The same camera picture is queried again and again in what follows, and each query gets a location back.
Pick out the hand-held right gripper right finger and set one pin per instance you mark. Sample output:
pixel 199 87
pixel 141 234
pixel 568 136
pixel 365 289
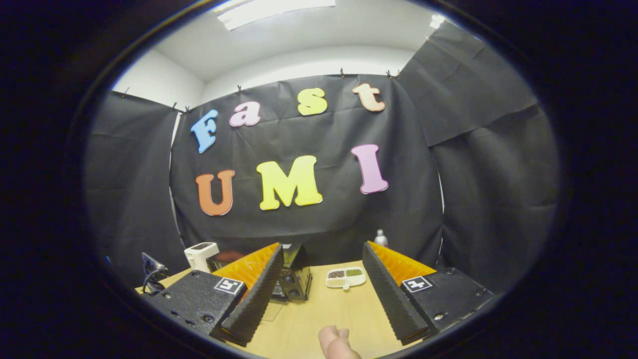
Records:
pixel 391 299

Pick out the black backdrop cloth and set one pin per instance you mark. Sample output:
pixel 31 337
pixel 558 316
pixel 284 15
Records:
pixel 329 134

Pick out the white toaster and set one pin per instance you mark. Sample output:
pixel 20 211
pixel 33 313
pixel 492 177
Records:
pixel 199 257

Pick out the black electric oven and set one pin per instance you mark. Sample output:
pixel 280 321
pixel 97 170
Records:
pixel 296 279

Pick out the silver printed bottle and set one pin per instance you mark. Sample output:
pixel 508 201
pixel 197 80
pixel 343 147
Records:
pixel 381 239

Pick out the ceiling light panel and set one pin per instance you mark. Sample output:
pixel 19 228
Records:
pixel 274 11

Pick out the white divided snack plate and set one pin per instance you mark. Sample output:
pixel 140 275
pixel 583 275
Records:
pixel 346 278

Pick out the small ceiling light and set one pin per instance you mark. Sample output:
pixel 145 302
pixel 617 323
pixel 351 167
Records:
pixel 438 21

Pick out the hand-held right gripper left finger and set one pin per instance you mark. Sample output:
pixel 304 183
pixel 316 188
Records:
pixel 254 304

